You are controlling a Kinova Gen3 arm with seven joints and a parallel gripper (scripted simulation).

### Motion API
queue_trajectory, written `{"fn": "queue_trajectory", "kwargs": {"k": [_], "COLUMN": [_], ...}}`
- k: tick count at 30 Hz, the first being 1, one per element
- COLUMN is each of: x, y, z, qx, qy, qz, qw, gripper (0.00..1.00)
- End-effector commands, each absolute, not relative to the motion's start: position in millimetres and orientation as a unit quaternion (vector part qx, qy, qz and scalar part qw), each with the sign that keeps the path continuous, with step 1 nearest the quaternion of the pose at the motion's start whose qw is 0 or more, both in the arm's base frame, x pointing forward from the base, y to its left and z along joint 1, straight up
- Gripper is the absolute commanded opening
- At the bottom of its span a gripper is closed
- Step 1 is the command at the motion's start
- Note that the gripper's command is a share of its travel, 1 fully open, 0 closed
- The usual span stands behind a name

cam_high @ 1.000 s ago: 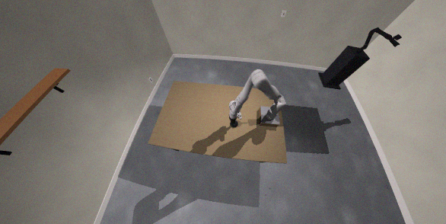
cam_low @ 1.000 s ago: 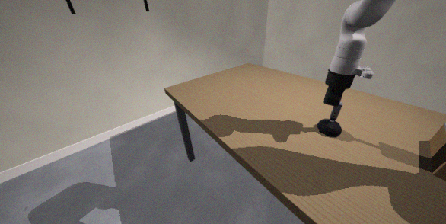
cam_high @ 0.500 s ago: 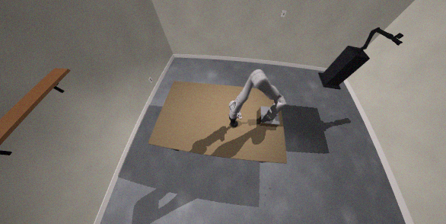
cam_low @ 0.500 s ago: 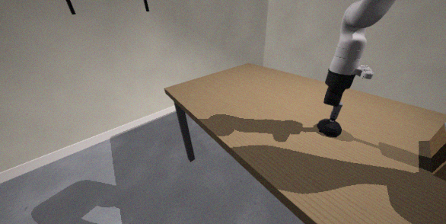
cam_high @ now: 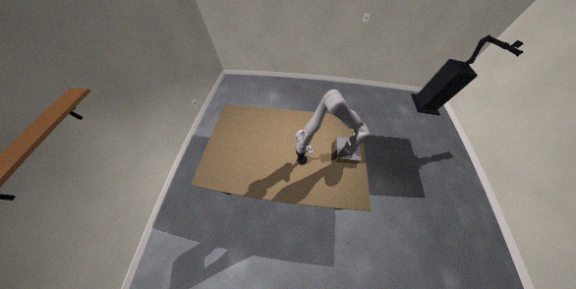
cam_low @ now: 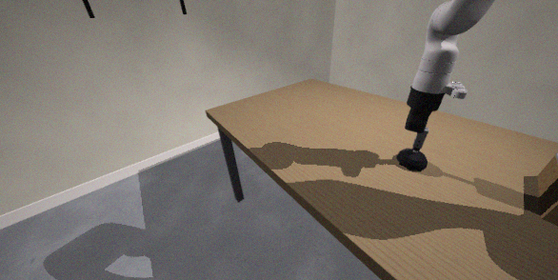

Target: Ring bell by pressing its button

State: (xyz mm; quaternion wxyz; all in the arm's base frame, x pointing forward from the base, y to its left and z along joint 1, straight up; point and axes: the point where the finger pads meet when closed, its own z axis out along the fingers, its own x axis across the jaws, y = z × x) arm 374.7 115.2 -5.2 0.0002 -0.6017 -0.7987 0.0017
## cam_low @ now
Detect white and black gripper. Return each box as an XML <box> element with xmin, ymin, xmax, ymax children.
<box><xmin>405</xmin><ymin>69</ymin><xmax>468</xmax><ymax>149</ymax></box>

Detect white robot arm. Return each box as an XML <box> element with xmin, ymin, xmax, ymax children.
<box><xmin>419</xmin><ymin>0</ymin><xmax>495</xmax><ymax>73</ymax></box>

